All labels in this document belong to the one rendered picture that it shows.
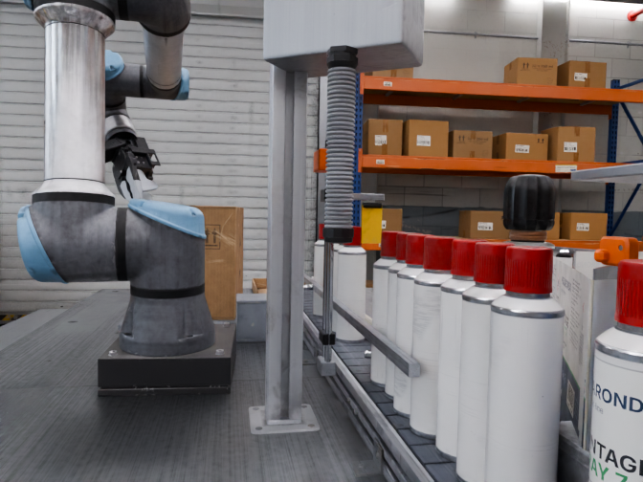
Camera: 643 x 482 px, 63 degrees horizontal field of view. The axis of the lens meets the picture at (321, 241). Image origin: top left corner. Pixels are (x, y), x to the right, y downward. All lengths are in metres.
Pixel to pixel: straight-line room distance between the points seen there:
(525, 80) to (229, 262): 4.17
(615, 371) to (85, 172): 0.73
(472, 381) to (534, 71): 4.77
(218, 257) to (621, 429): 1.04
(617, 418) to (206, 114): 4.95
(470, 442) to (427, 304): 0.14
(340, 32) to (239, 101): 4.57
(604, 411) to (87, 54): 0.81
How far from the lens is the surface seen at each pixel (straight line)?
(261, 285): 1.89
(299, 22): 0.64
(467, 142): 4.82
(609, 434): 0.32
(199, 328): 0.85
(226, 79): 5.21
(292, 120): 0.68
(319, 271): 1.13
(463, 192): 5.58
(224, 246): 1.24
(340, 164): 0.56
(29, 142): 5.49
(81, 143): 0.86
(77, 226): 0.83
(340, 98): 0.57
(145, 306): 0.84
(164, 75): 1.21
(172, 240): 0.81
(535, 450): 0.43
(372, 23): 0.60
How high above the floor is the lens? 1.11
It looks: 3 degrees down
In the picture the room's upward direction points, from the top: 1 degrees clockwise
